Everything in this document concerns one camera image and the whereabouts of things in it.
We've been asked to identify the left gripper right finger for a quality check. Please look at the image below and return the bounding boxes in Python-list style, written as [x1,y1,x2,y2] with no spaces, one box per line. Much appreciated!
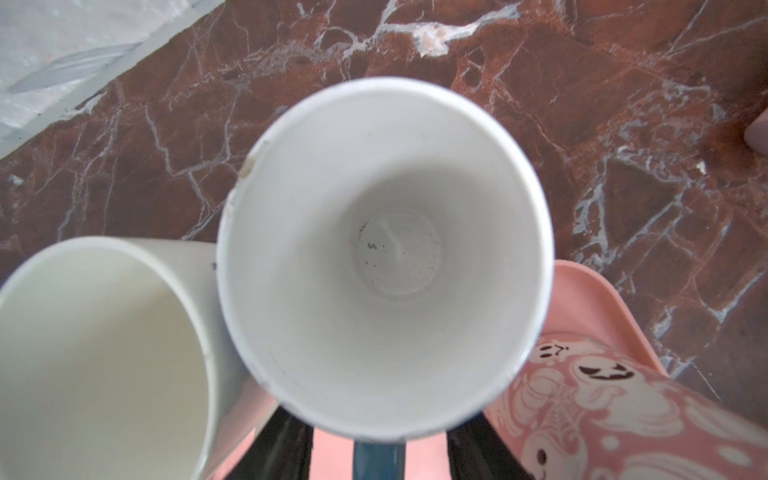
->
[447,413,530,480]

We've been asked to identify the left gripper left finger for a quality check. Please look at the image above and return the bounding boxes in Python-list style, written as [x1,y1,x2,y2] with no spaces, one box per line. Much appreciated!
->
[226,407,314,480]

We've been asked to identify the pink patterned mug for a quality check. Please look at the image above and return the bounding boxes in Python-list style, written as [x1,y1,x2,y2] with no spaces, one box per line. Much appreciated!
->
[485,333,767,479]

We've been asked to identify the white mug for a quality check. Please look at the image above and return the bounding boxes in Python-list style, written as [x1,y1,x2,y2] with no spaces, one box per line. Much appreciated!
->
[1,236,277,479]

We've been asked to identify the blue dotted mug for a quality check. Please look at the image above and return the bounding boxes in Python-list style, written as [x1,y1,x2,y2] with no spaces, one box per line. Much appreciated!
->
[216,77,555,479]

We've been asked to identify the purple pink spatula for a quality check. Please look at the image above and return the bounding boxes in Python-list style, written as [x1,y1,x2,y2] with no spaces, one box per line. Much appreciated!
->
[744,109,768,157]

